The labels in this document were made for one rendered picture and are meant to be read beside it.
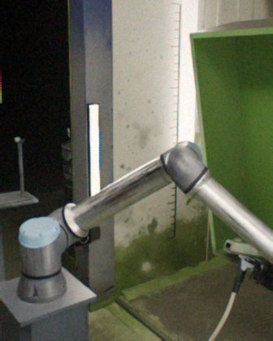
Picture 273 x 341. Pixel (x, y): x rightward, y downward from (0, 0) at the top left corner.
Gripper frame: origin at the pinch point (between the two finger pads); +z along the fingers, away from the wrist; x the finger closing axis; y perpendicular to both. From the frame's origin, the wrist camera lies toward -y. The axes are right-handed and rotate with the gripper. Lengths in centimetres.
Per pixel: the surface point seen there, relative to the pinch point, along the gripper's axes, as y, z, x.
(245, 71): -85, 46, 9
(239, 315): 46, 44, 60
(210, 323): 53, 46, 42
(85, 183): -2, 94, -37
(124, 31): -90, 95, -42
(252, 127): -59, 46, 25
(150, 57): -83, 97, -19
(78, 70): -61, 99, -59
